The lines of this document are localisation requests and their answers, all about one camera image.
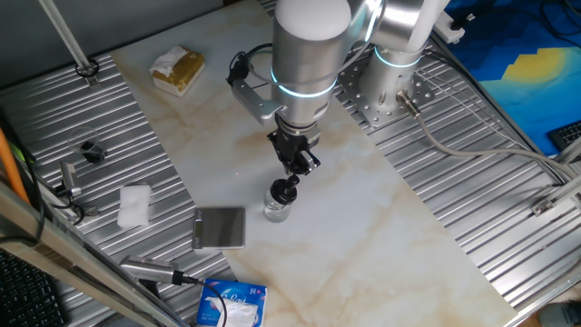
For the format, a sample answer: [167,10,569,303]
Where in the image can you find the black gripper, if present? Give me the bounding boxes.
[267,120,322,178]

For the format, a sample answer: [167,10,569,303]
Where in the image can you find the black knobbed jar lid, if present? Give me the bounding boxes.
[270,173,301,205]

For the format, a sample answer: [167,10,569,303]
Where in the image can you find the clear glass jar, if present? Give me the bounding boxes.
[263,188,291,223]

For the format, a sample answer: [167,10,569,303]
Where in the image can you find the silver digital pocket scale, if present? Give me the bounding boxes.
[191,206,247,251]

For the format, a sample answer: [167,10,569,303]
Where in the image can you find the gold tissue pack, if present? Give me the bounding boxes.
[149,45,206,98]

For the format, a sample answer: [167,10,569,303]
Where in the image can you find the blue tissue pack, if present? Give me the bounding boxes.
[195,278,269,327]

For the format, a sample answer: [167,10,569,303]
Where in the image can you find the white foam sponge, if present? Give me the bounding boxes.
[116,183,153,229]

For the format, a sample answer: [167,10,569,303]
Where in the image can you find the white power strip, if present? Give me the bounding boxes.
[433,11,476,45]

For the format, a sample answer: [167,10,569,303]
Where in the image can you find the clear plastic cup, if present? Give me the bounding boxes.
[67,126,108,165]

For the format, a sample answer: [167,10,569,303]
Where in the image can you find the blue and yellow mat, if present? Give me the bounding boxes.
[442,0,581,158]

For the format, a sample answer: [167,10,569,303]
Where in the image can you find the black keyboard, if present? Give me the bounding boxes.
[547,120,581,154]
[0,249,69,327]

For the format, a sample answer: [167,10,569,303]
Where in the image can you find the aluminium pole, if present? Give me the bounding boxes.
[38,0,102,88]

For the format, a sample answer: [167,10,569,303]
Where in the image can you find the orange pole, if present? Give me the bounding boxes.
[0,127,31,205]

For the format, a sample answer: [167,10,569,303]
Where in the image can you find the grey shoe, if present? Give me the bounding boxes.
[537,301,581,327]

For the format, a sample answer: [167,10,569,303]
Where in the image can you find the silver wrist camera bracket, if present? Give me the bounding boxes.
[226,43,285,127]

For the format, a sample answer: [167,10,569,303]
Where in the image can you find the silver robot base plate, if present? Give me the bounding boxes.
[335,56,436,129]

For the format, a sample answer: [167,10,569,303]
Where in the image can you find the black camera cable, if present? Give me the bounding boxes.
[174,271,228,327]

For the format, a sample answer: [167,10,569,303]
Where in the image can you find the thick grey robot cable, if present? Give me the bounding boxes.
[394,89,581,183]

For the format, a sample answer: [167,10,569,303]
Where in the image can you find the silver grilled camera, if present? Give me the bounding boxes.
[118,254,185,287]

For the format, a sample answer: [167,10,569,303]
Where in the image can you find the small silver camera on stand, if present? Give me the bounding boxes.
[54,161,99,219]

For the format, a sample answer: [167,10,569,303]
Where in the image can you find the aluminium frame beam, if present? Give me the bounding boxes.
[0,181,192,327]

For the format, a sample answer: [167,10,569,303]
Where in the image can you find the aluminium profile with bracket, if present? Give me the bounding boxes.
[530,135,581,217]

